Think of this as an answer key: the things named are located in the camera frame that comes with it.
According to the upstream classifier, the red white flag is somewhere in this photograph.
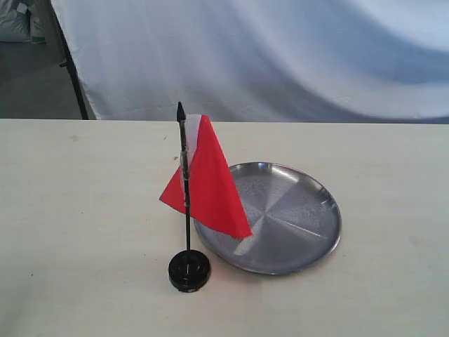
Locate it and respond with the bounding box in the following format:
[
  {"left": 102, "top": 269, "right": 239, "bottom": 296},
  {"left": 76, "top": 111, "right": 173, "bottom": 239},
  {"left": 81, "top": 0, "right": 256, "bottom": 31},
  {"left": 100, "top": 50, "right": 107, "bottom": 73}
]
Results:
[{"left": 159, "top": 103, "right": 253, "bottom": 239}]

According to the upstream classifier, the round black flag base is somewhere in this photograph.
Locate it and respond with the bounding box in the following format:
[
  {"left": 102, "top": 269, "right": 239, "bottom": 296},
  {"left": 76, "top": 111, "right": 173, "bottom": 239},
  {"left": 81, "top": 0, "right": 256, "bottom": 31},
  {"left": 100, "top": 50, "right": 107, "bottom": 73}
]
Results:
[{"left": 168, "top": 249, "right": 211, "bottom": 293}]

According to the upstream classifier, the round steel plate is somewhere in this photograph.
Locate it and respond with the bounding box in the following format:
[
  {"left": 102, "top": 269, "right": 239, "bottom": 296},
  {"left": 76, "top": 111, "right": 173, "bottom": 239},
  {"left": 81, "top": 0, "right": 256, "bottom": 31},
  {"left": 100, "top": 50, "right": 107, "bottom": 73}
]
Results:
[{"left": 194, "top": 162, "right": 342, "bottom": 275}]

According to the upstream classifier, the white backdrop cloth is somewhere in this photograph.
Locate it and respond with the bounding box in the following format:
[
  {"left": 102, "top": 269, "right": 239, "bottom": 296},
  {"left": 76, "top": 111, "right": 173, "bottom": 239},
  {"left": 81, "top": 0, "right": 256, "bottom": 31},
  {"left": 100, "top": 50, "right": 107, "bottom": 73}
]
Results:
[{"left": 53, "top": 1, "right": 448, "bottom": 124}]

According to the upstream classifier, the black backdrop stand pole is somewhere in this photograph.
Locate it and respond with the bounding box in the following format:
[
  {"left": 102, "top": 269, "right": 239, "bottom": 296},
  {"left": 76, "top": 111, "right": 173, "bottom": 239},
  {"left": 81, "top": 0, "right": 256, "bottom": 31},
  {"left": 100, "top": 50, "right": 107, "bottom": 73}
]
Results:
[{"left": 51, "top": 4, "right": 89, "bottom": 120}]

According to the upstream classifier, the white sack in background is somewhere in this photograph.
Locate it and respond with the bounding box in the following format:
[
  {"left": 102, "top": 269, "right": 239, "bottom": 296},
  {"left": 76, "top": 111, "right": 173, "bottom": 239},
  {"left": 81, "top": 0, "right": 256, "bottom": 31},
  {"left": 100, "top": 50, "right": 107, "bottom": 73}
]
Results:
[{"left": 1, "top": 0, "right": 46, "bottom": 44}]

